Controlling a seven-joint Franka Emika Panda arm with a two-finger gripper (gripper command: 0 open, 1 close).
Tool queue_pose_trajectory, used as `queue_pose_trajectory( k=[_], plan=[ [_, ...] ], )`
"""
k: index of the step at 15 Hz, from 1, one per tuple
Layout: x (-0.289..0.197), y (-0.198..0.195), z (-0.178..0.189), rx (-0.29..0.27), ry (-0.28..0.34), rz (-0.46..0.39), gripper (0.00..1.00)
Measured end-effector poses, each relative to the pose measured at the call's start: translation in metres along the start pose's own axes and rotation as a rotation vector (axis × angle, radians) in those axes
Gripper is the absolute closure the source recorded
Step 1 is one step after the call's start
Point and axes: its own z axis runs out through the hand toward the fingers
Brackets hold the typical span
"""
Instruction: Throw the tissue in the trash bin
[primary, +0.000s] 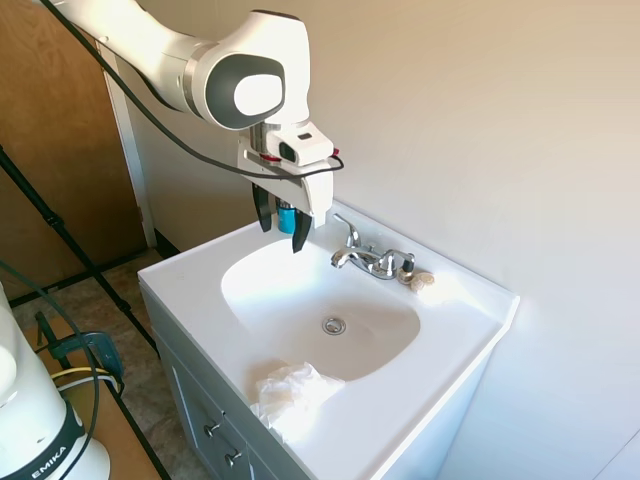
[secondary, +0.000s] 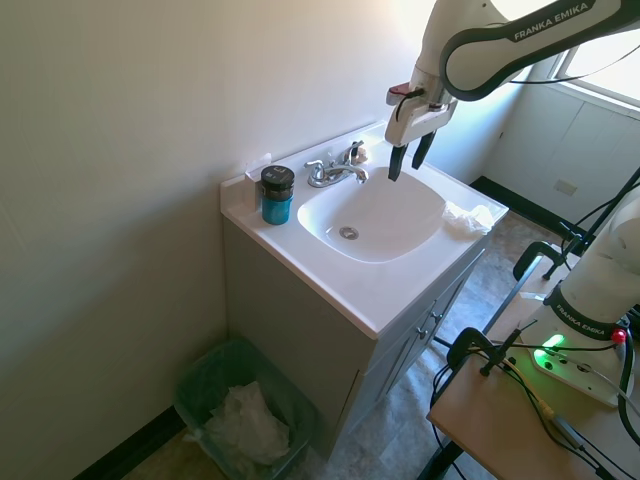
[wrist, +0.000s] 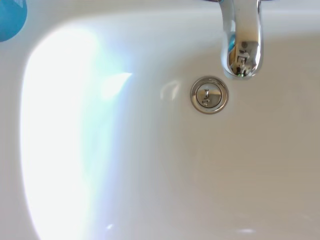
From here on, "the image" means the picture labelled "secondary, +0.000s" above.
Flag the white paper waste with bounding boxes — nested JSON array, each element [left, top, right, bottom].
[[204, 380, 293, 467]]

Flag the grey vanity cabinet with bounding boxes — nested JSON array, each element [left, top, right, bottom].
[[222, 213, 494, 464]]

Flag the wrist camera with red mount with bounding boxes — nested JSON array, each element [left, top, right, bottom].
[[387, 85, 426, 107]]

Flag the black camera stand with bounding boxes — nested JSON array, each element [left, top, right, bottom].
[[542, 167, 640, 281]]

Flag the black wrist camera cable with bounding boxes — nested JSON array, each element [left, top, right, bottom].
[[393, 87, 426, 123]]

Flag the light wooden table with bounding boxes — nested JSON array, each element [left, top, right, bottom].
[[425, 279, 640, 480]]

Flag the white tissue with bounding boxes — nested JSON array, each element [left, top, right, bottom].
[[441, 200, 497, 237]]

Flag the green plastic trash bin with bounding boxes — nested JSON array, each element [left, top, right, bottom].
[[173, 336, 318, 480]]

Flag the white sink vanity cabinet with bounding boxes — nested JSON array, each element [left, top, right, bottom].
[[220, 119, 511, 342]]

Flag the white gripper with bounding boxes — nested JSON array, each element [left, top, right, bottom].
[[384, 91, 458, 182]]

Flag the teal jar with black lid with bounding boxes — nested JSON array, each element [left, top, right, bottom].
[[259, 163, 295, 226]]

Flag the black cable with plug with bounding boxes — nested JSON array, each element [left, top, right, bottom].
[[548, 415, 619, 477]]

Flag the window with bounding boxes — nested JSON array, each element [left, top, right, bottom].
[[551, 0, 640, 109]]

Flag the chrome two-handle faucet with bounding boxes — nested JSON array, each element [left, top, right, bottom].
[[303, 140, 371, 190]]

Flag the yellow cable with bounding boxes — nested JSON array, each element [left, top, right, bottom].
[[502, 355, 557, 423]]

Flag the black C-clamp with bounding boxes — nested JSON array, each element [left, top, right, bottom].
[[445, 326, 524, 378], [512, 240, 574, 282]]

